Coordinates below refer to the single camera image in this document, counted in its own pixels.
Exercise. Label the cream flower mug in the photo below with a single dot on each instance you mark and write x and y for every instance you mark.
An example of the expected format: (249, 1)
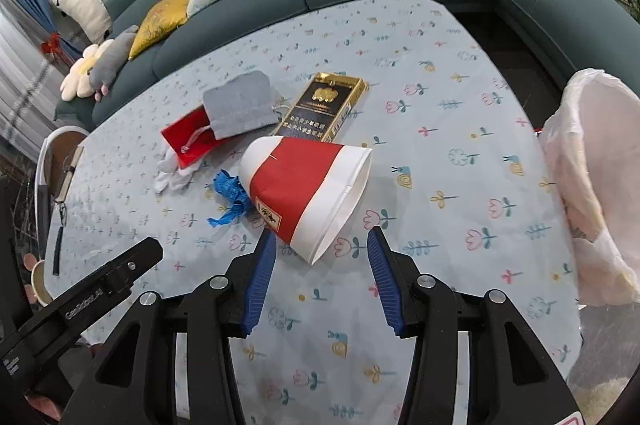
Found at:
(40, 282)

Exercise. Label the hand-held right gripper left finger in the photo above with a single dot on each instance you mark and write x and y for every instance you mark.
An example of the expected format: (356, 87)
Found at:
(260, 275)

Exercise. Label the grey plush toy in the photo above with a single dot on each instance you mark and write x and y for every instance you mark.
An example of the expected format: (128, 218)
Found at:
(112, 60)

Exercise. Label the floral light blue tablecloth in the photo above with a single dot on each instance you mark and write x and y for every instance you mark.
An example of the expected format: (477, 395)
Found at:
(450, 130)

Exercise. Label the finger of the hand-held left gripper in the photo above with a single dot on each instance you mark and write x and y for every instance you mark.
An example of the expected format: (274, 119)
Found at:
(132, 265)

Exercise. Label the white panda plush toy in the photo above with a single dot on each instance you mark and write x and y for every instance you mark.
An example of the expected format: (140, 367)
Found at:
(87, 12)

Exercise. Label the red curtain tieback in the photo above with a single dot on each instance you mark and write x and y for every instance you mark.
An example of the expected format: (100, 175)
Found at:
(52, 44)

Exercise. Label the red cloth pouch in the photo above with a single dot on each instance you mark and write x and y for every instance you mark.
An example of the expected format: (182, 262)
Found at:
(187, 135)

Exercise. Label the white frame chair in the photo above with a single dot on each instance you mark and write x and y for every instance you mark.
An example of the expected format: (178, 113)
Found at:
(65, 155)

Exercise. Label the round bin with white liner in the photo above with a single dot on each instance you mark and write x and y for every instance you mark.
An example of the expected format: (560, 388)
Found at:
(600, 145)

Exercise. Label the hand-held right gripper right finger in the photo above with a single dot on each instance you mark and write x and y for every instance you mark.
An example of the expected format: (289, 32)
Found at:
(385, 275)

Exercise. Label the white sheer curtain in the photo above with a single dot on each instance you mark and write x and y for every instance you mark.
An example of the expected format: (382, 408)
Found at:
(20, 70)

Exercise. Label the black and gold box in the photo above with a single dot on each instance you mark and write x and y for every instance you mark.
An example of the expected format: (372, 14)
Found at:
(320, 105)

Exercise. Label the red and white paper cup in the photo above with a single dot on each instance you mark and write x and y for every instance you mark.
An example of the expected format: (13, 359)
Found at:
(300, 185)

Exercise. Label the blue wrapper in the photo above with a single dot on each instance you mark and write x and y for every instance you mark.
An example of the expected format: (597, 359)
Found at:
(227, 187)

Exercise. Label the white cotton glove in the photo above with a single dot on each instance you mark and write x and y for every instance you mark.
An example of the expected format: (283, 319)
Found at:
(172, 177)

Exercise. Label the cream fluffy rug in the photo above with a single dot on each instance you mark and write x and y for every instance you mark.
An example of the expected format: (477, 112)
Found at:
(607, 392)

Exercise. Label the white flower cushion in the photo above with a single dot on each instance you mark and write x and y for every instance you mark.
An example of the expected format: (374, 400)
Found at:
(75, 77)

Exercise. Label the yellow embroidered cushion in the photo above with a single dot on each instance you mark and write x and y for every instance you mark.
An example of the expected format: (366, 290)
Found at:
(160, 20)

